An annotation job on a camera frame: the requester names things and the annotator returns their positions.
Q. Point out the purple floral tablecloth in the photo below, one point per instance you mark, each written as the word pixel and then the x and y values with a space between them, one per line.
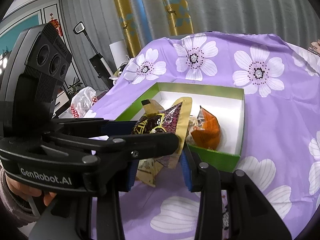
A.
pixel 280 82

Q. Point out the orange snack packet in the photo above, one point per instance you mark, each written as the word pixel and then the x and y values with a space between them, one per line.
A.
pixel 204 131

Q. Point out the green cardboard box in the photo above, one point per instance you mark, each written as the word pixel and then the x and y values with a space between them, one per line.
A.
pixel 227 104

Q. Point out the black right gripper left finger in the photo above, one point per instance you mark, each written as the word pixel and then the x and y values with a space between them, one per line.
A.
pixel 103 205

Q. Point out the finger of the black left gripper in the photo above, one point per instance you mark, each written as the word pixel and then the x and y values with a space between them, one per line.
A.
pixel 129 147
pixel 87 128

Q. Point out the white paper bag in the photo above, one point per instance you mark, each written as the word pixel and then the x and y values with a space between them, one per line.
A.
pixel 119 53

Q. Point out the red hanging knot ornament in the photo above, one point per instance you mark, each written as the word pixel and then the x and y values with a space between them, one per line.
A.
pixel 55 22

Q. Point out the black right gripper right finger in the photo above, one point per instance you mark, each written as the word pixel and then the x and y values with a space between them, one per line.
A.
pixel 231 205

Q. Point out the green potted plant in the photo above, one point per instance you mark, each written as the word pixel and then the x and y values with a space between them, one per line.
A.
pixel 74 88

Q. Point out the black vacuum cleaner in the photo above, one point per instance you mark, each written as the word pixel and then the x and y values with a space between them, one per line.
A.
pixel 98 62

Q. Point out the person's left hand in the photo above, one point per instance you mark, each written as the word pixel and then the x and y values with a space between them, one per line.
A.
pixel 25 191

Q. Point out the grey curtain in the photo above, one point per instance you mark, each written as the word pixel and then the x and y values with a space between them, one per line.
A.
pixel 295 21

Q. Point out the white red plastic bag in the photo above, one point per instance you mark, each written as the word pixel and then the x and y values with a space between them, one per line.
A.
pixel 82 102

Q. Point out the gold blue patterned curtain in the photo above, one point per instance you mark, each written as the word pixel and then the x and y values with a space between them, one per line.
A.
pixel 142 21

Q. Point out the gold black snack packet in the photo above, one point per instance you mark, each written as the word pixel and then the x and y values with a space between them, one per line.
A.
pixel 156 119

